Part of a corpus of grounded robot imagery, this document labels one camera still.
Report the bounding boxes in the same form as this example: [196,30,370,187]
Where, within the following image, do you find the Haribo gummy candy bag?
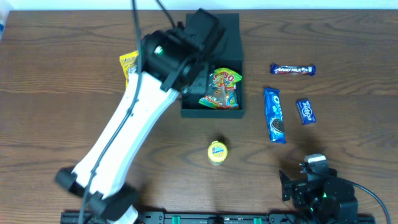
[199,68,242,110]

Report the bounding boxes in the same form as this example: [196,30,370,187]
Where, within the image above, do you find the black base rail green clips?
[60,212,376,224]

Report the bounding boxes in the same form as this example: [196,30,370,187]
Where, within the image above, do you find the yellow round gum container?
[207,141,228,166]

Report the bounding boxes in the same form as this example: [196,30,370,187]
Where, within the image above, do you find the yellow sunflower seed bag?
[119,50,139,88]

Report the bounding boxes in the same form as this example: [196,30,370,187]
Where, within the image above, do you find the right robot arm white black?
[279,171,359,223]

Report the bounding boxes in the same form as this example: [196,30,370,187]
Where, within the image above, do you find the Dairy Milk chocolate bar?
[270,63,317,76]

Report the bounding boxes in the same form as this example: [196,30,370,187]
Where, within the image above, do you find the dark green open box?
[180,13,246,119]

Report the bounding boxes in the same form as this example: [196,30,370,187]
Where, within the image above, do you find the blue Oreo cookie pack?
[264,88,286,144]

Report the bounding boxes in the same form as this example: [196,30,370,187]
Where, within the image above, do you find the blue Eclipse mint pack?
[296,99,316,125]

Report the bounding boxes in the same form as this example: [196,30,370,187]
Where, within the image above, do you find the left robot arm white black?
[55,28,223,223]

